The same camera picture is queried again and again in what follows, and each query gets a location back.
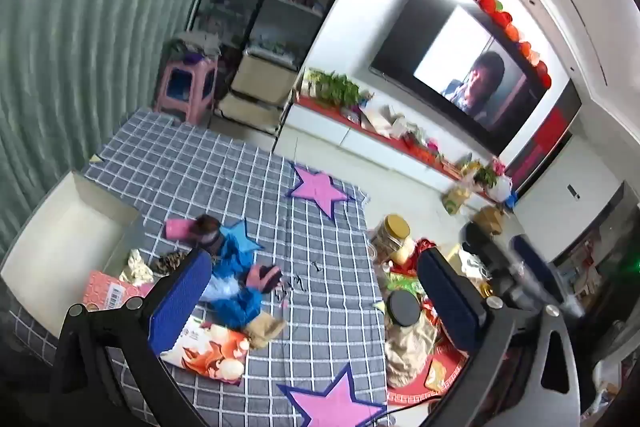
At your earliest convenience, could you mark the blue fluffy cloth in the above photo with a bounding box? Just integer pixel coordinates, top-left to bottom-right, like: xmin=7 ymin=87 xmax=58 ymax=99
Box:
xmin=207 ymin=234 xmax=266 ymax=330

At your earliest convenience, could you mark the pile of snack packets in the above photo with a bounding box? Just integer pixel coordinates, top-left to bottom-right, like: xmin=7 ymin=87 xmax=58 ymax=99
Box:
xmin=384 ymin=237 xmax=476 ymax=393

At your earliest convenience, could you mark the green and yellow bag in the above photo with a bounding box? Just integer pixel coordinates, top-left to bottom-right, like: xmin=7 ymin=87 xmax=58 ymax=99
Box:
xmin=442 ymin=184 xmax=473 ymax=216

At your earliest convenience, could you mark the pink and black glove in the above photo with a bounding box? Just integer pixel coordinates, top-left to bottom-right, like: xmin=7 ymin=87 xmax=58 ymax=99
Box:
xmin=250 ymin=264 xmax=283 ymax=294

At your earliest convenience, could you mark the brown basket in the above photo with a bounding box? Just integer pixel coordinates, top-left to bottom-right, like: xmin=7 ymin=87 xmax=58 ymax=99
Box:
xmin=472 ymin=206 xmax=507 ymax=234

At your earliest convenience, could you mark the white vase with flowers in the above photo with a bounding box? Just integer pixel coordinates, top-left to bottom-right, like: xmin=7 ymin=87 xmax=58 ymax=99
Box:
xmin=475 ymin=158 xmax=514 ymax=204

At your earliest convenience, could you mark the side shelf with packets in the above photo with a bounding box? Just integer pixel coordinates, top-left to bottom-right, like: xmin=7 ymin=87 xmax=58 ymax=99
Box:
xmin=550 ymin=182 xmax=640 ymax=338

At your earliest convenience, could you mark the grey checked blanket with stars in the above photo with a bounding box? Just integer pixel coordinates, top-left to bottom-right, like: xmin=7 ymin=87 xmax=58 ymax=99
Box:
xmin=10 ymin=109 xmax=396 ymax=427

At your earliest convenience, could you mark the jar with gold lid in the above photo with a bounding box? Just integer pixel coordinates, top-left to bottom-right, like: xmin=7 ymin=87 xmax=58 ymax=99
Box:
xmin=374 ymin=213 xmax=415 ymax=265

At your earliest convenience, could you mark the white cardboard box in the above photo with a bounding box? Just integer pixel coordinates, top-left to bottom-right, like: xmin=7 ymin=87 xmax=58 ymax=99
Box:
xmin=0 ymin=172 xmax=146 ymax=338

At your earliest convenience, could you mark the flat screen television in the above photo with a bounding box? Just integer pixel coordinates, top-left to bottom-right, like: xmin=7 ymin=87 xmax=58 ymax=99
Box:
xmin=369 ymin=0 xmax=571 ymax=158

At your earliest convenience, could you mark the pink tissue packet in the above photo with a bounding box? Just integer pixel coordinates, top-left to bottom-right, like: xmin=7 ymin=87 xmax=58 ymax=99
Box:
xmin=82 ymin=271 xmax=151 ymax=310

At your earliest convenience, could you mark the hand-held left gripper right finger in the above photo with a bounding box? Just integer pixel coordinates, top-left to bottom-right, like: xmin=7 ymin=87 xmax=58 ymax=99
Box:
xmin=417 ymin=249 xmax=586 ymax=427

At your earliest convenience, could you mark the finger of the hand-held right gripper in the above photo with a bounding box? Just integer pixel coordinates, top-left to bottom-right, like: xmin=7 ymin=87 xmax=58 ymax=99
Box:
xmin=460 ymin=221 xmax=508 ymax=280
xmin=510 ymin=234 xmax=581 ymax=315

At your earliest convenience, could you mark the pink plastic stool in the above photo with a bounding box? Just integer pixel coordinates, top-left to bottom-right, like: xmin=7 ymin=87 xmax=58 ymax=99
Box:
xmin=154 ymin=57 xmax=218 ymax=125

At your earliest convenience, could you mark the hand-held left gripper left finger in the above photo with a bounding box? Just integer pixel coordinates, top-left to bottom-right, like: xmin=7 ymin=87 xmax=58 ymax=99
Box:
xmin=47 ymin=248 xmax=214 ymax=427

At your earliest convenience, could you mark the green potted plant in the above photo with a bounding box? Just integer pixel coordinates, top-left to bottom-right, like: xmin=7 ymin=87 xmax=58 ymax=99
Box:
xmin=304 ymin=68 xmax=375 ymax=108

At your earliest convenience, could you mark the green curtain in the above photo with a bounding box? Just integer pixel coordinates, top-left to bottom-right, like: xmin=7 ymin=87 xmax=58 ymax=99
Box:
xmin=0 ymin=0 xmax=236 ymax=258

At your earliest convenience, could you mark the printed snack packet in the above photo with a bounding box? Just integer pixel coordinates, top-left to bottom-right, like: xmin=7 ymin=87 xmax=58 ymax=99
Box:
xmin=160 ymin=314 xmax=251 ymax=385

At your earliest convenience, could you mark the red round tray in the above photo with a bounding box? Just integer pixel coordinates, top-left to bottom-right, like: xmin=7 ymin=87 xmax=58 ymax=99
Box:
xmin=386 ymin=237 xmax=473 ymax=408

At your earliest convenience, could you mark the cream storage rack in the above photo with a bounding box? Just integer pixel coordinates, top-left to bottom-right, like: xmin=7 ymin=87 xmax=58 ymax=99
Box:
xmin=216 ymin=49 xmax=299 ymax=134

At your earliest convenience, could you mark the beige sock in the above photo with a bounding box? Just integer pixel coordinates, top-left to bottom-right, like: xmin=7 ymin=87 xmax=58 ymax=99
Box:
xmin=245 ymin=312 xmax=286 ymax=350

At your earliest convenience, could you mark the cream polka dot scrunchie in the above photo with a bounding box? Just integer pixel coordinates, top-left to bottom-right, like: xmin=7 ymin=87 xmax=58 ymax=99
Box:
xmin=117 ymin=249 xmax=153 ymax=283

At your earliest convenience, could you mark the colourful paper ball garland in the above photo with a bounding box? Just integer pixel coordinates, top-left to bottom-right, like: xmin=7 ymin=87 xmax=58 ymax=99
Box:
xmin=425 ymin=0 xmax=553 ymax=90

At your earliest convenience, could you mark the white and red television cabinet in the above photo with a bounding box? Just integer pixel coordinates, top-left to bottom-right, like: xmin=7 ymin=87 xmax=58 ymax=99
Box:
xmin=274 ymin=92 xmax=516 ymax=208

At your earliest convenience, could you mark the cream paper box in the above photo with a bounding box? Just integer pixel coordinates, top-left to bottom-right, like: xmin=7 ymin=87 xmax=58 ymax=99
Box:
xmin=367 ymin=106 xmax=408 ymax=138

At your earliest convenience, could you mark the jar with black lid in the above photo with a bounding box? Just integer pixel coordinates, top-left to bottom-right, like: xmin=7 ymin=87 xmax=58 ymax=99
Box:
xmin=386 ymin=289 xmax=437 ymax=389

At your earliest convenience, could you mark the grey purple cloth bundle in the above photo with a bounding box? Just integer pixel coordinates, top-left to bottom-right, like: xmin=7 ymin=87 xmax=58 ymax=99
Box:
xmin=170 ymin=32 xmax=222 ymax=64

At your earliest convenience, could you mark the leopard print scrunchie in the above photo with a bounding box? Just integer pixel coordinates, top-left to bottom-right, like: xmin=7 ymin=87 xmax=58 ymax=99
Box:
xmin=150 ymin=249 xmax=191 ymax=278

